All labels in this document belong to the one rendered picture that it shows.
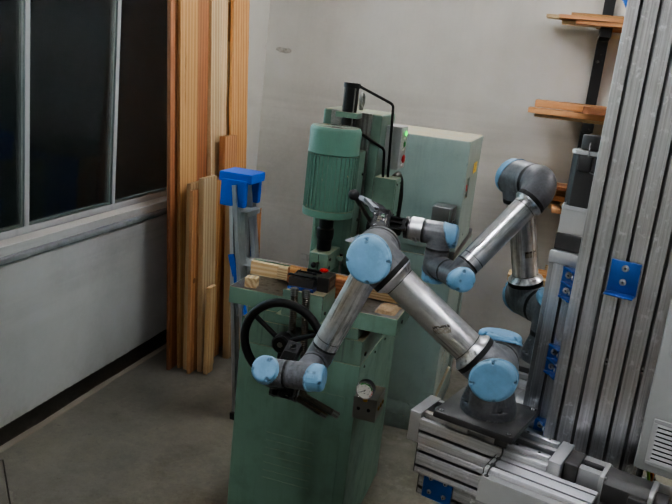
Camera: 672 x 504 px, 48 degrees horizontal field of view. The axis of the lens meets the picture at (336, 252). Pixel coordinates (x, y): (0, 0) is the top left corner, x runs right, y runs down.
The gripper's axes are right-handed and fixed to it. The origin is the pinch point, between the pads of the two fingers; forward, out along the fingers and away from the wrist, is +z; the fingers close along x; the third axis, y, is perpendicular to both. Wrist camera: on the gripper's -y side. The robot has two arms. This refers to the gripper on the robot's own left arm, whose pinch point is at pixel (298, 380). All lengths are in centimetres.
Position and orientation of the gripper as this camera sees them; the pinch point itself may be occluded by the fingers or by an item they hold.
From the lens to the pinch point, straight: 236.8
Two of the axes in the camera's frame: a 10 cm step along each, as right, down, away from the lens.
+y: -2.4, 9.4, -2.6
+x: 9.5, 1.7, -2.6
